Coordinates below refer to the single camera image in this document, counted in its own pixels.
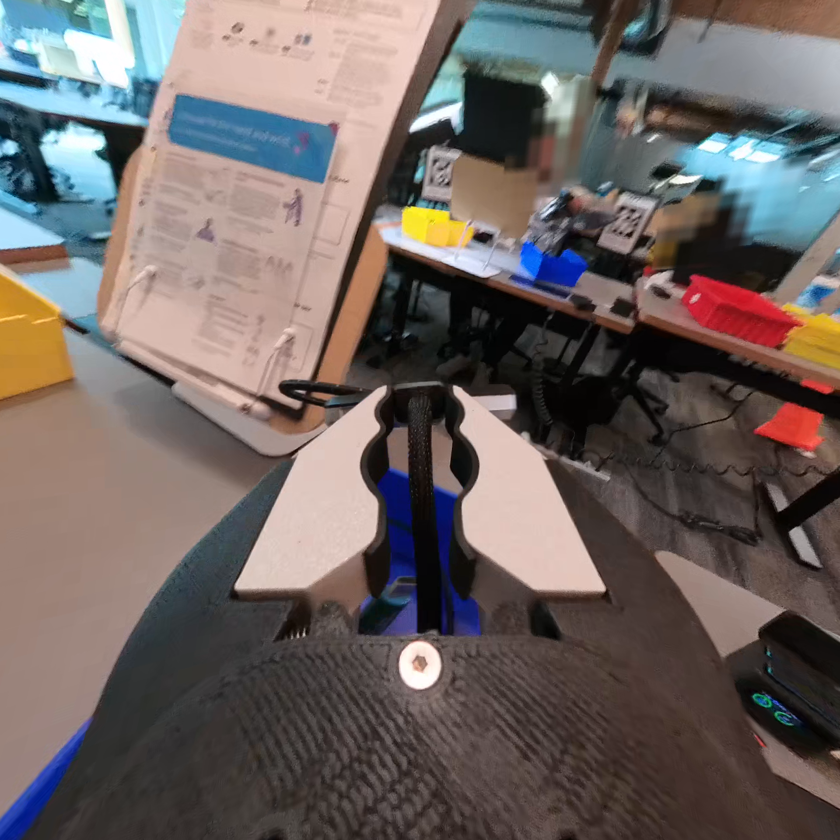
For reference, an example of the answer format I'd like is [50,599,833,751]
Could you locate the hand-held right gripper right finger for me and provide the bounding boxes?
[446,386,606,601]

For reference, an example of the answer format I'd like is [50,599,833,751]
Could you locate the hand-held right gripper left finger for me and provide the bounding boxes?
[234,386,396,603]

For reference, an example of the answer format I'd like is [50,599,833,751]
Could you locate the blue plastic bin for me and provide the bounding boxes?
[0,469,484,840]

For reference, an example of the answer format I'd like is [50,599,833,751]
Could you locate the black braided usb cable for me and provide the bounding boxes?
[279,379,454,635]

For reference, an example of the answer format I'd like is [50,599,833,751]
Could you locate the yellow plastic bin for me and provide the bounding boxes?
[0,265,75,401]

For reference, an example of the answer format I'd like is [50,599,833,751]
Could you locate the instruction sheet on stand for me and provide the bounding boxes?
[97,0,475,458]

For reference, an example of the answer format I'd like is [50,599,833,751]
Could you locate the brown work table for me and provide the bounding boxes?
[379,222,639,421]
[635,276,840,401]

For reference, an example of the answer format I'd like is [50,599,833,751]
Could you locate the small blue bin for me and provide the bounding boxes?
[520,241,589,288]

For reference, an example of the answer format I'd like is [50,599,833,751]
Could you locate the clear acrylic stand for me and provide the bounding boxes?
[444,219,521,279]

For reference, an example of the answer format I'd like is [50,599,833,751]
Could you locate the black table leg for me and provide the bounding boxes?
[761,470,840,569]

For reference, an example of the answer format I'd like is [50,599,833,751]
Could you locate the orange plastic piece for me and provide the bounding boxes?
[753,401,825,453]

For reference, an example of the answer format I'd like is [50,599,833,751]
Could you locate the red plastic bin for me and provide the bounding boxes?
[680,275,803,349]

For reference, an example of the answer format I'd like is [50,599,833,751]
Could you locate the printed instruction sheet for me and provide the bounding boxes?
[105,0,447,404]

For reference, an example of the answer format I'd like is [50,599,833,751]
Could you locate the small yellow bin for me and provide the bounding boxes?
[401,206,475,249]

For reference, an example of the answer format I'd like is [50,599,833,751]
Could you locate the printed tag board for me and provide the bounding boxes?
[420,146,462,203]
[596,191,658,254]

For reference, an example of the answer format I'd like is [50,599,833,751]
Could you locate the cardboard box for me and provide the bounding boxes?
[450,154,540,241]

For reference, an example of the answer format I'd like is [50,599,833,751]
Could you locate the black battery charger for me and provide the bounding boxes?
[727,610,840,763]

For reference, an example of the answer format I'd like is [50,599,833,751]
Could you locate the stack of yellow bins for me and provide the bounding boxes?
[781,304,840,372]

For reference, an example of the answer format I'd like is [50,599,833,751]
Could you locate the black monitor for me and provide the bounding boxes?
[462,68,547,166]

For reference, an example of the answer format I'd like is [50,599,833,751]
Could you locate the dark background desk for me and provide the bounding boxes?
[0,77,149,198]

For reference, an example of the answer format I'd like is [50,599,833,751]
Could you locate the black coiled floor cable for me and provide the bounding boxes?
[530,354,815,547]

